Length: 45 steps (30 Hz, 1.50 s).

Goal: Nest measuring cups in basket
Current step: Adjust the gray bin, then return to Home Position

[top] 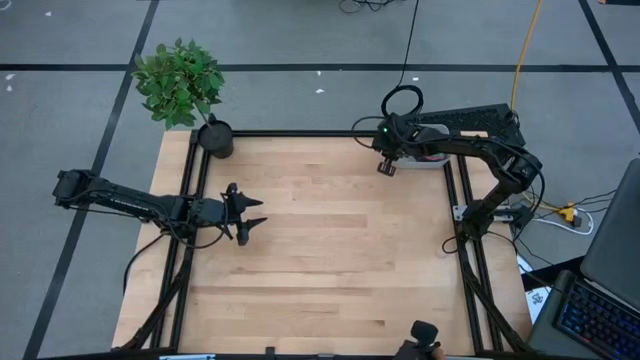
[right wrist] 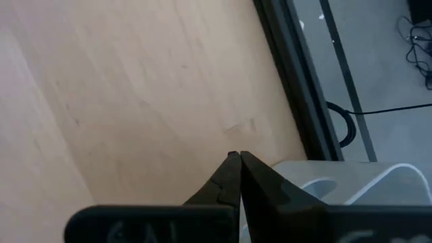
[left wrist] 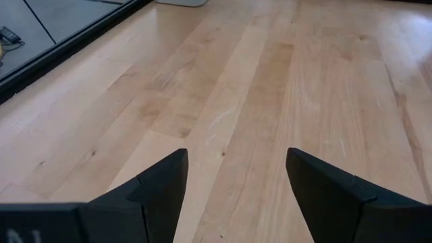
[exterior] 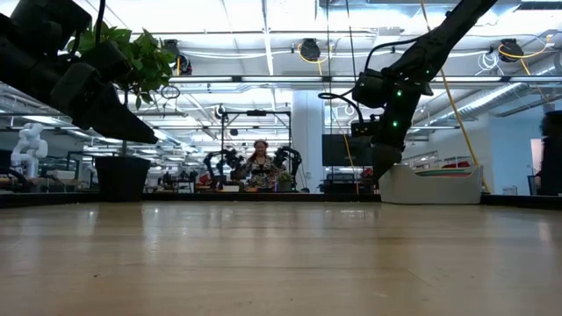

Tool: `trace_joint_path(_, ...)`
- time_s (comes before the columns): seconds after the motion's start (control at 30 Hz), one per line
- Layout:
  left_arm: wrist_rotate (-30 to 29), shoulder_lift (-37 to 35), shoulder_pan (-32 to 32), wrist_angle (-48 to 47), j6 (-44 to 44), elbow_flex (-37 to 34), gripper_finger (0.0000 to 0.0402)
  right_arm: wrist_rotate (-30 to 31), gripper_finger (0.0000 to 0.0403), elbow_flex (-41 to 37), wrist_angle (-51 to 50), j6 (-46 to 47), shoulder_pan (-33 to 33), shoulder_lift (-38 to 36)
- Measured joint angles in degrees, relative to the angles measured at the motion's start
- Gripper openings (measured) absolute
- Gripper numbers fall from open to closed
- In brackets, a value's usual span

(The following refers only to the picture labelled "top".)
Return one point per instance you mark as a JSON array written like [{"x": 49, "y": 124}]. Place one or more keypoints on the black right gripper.
[{"x": 397, "y": 140}]

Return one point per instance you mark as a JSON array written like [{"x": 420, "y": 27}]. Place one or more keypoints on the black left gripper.
[{"x": 210, "y": 212}]

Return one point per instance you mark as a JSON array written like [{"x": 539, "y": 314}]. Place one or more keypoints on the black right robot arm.
[{"x": 480, "y": 147}]

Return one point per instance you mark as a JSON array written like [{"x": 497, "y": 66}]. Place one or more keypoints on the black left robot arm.
[{"x": 125, "y": 202}]

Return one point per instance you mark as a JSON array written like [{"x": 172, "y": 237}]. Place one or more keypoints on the grey plastic basket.
[{"x": 425, "y": 164}]

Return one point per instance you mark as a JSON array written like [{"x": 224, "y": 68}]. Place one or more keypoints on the black computer case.
[{"x": 475, "y": 120}]

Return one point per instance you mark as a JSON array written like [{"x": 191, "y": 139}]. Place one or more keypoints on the black plant pot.
[{"x": 216, "y": 139}]

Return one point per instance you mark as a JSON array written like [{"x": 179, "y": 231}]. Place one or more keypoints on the green artificial plant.
[{"x": 177, "y": 82}]

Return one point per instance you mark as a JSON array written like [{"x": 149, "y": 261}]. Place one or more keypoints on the yellow plug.
[{"x": 567, "y": 212}]

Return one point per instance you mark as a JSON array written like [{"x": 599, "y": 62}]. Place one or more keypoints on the white paper sheet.
[{"x": 537, "y": 300}]

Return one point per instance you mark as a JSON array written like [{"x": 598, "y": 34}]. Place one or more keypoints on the person's hand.
[{"x": 438, "y": 354}]

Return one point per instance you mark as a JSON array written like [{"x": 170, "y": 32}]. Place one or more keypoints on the grey laptop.
[{"x": 617, "y": 240}]

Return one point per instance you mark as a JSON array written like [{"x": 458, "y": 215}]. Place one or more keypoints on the grey side desk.
[{"x": 545, "y": 335}]

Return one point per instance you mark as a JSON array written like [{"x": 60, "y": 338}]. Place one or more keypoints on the backlit black keyboard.
[{"x": 600, "y": 320}]

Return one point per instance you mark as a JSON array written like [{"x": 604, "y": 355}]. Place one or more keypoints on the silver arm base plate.
[{"x": 500, "y": 216}]

